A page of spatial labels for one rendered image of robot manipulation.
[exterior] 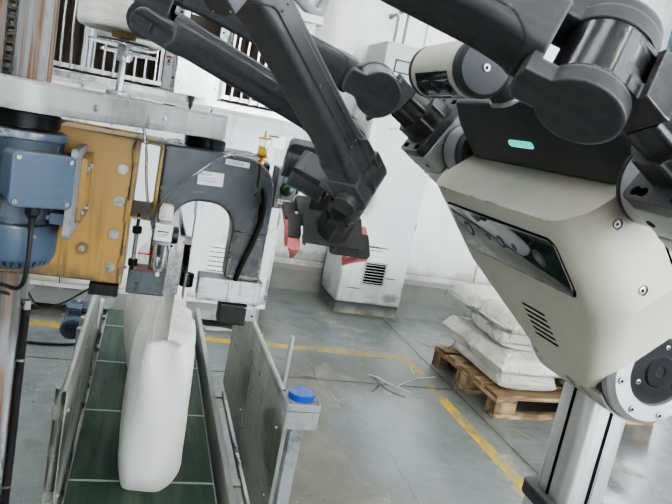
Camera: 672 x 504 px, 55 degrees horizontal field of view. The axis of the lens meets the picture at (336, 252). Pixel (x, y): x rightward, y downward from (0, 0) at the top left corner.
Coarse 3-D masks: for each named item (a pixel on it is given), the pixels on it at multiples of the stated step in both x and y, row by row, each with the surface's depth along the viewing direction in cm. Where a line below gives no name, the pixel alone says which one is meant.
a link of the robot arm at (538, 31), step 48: (384, 0) 59; (432, 0) 56; (480, 0) 54; (528, 0) 54; (576, 0) 56; (624, 0) 54; (480, 48) 57; (528, 48) 54; (528, 96) 55; (576, 96) 52; (624, 96) 51
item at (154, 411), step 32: (160, 320) 180; (192, 320) 190; (160, 352) 168; (192, 352) 175; (128, 384) 173; (160, 384) 168; (128, 416) 171; (160, 416) 170; (128, 448) 171; (160, 448) 172; (128, 480) 174; (160, 480) 175
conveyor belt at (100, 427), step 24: (120, 312) 314; (120, 336) 284; (120, 360) 259; (96, 384) 234; (120, 384) 238; (192, 384) 250; (96, 408) 217; (120, 408) 220; (192, 408) 230; (96, 432) 202; (192, 432) 214; (96, 456) 189; (192, 456) 199; (72, 480) 176; (96, 480) 178; (192, 480) 187
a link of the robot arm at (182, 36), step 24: (144, 24) 99; (168, 24) 99; (192, 24) 103; (168, 48) 103; (192, 48) 104; (216, 48) 104; (216, 72) 106; (240, 72) 106; (264, 72) 107; (264, 96) 108
